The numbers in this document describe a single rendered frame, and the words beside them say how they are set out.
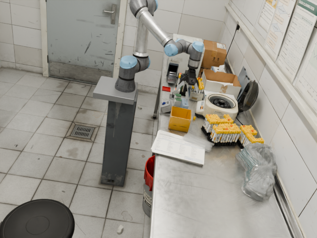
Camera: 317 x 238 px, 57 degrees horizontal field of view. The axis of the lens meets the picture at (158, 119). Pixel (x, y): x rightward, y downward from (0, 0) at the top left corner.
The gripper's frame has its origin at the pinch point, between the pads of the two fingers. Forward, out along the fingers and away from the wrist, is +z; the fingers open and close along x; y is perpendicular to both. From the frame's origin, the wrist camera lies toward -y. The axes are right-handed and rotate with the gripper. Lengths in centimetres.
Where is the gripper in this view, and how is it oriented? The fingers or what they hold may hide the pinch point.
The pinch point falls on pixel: (186, 93)
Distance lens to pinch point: 204.6
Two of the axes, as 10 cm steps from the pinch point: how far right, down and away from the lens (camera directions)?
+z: -1.7, 8.3, 5.3
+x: -9.8, -1.5, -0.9
